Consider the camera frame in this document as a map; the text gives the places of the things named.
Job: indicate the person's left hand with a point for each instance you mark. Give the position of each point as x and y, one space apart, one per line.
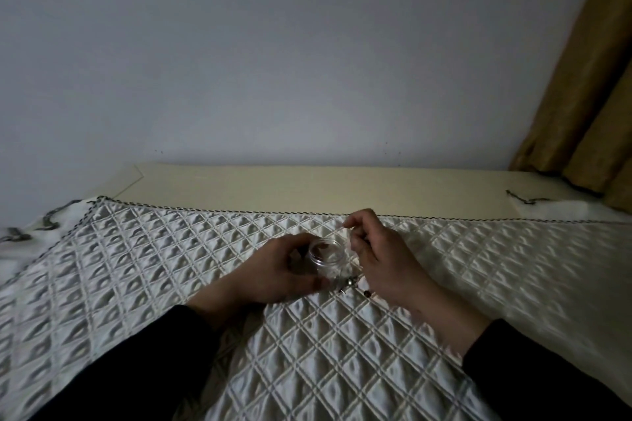
269 277

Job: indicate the transparent small jar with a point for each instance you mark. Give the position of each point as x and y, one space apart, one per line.
328 265

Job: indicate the white fabric with dark pattern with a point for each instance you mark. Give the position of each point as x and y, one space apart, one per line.
24 258

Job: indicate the mustard yellow curtain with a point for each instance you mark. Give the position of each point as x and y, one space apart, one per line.
592 90

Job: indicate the person's left forearm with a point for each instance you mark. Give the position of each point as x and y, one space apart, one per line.
133 371

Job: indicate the plain white fabric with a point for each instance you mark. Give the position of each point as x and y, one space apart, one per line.
568 211

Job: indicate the person's right hand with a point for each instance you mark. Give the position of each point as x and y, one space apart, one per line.
390 267

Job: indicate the person's right forearm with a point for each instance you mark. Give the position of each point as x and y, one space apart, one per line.
533 376

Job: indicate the white quilted cloth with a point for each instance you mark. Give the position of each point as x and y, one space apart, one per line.
148 258

